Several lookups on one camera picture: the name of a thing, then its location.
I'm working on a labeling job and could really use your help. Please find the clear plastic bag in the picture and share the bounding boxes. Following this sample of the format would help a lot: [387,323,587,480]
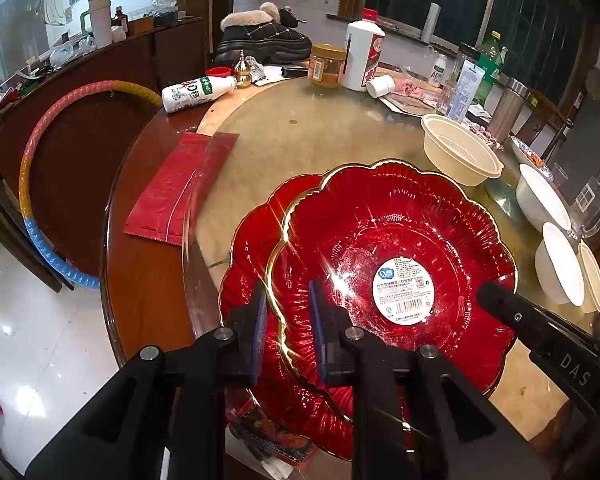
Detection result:
[49,34,97,70]

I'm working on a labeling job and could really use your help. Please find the red foil packet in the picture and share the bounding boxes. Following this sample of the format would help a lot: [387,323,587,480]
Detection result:
[123,131,240,246]

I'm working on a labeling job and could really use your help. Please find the peanut butter jar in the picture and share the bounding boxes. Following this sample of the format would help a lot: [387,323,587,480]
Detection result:
[307,43,349,89]

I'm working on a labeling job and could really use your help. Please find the clear bottle black cap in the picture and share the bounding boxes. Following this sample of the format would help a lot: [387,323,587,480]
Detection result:
[447,43,483,122]

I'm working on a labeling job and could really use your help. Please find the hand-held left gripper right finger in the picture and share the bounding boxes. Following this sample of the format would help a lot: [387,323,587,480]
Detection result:
[308,281,552,480]

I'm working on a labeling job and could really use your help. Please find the black fur-lined boots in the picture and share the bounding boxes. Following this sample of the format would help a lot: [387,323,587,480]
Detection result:
[214,2,313,66]

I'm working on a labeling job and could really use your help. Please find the cream disposable bowl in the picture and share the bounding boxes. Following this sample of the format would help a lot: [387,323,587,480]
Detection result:
[577,240,600,314]

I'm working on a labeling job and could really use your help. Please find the glass mug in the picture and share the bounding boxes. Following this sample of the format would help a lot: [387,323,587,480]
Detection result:
[566,176,600,239]

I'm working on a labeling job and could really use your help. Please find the red printed packet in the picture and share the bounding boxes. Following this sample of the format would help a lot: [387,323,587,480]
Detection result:
[227,404,317,470]

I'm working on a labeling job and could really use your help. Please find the white milk drink bottle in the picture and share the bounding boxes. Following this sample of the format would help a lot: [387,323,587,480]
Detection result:
[160,74,237,114]

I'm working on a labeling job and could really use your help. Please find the white liquor bottle red cap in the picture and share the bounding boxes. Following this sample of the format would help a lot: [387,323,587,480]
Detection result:
[340,8,386,93]

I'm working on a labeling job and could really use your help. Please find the white paper roll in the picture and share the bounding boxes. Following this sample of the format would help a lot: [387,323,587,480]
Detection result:
[419,2,441,44]

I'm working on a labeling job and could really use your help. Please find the multicoloured hula hoop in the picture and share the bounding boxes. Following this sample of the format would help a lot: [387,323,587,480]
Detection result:
[18,80,164,291]

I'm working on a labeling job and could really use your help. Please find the metal cup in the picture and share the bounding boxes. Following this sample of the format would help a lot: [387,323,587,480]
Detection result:
[489,77,532,145]

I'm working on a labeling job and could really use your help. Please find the white foam bowl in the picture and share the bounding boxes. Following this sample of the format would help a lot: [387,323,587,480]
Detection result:
[516,163,574,234]
[534,222,587,306]

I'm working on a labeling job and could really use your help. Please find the small gold bottle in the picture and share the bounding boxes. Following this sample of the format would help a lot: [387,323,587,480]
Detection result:
[233,50,254,89]

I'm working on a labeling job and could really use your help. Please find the white tumbler with straw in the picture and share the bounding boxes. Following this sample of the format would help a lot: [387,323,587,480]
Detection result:
[81,0,114,47]

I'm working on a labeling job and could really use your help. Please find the pink meat slices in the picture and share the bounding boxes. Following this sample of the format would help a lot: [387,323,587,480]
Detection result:
[387,77,448,109]

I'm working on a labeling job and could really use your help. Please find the patterned bowl with food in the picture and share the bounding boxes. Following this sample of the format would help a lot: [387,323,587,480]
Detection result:
[509,135,557,182]

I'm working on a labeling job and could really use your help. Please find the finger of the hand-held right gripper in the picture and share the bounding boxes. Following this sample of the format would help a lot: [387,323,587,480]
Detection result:
[476,281,557,352]

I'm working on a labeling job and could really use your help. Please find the red gold-rimmed plate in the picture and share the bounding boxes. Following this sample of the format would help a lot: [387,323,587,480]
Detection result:
[218,175,448,462]

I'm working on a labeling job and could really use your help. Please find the dark window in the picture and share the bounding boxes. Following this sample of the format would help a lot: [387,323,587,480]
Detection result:
[364,0,600,108]

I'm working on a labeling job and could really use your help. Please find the beige plastic bowl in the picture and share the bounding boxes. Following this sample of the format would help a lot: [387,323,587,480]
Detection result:
[421,113,505,187]

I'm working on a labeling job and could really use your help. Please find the white paper sheet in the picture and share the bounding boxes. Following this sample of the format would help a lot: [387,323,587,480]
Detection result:
[252,62,287,86]

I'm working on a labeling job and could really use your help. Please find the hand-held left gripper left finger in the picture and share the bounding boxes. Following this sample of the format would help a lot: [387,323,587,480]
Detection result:
[25,280,269,480]

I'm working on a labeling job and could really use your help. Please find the red plate with white label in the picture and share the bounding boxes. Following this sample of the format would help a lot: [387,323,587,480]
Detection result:
[267,158,520,428]

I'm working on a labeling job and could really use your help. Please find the wooden sideboard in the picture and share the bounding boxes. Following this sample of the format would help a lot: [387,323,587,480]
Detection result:
[0,15,209,171]

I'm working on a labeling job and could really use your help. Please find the wooden armchair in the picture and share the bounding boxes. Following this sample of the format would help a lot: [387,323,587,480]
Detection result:
[529,102,577,162]

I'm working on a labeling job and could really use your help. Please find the white paper cup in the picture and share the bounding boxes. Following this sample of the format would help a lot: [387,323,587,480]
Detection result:
[365,74,396,99]

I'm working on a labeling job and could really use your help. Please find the clear plastic bottle white label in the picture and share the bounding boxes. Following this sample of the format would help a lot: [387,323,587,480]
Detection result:
[426,52,457,111]

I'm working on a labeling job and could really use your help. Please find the green plastic bottle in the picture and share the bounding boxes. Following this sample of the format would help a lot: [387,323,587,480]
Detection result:
[472,29,504,109]

